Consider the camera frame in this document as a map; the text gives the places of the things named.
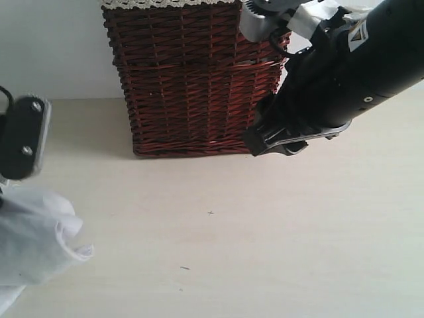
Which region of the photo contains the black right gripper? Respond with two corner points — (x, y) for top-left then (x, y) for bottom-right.
(242, 50), (352, 157)

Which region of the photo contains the white t-shirt red lettering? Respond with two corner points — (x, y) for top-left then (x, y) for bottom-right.
(1, 185), (93, 313)

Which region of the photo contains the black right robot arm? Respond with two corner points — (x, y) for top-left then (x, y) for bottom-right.
(239, 1), (423, 156)

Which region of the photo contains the dark red wicker basket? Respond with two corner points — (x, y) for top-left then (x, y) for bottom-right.
(100, 1), (284, 158)

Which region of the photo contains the beige lace basket liner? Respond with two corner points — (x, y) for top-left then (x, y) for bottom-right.
(99, 0), (235, 10)

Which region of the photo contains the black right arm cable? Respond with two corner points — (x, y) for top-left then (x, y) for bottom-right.
(268, 27), (312, 57)

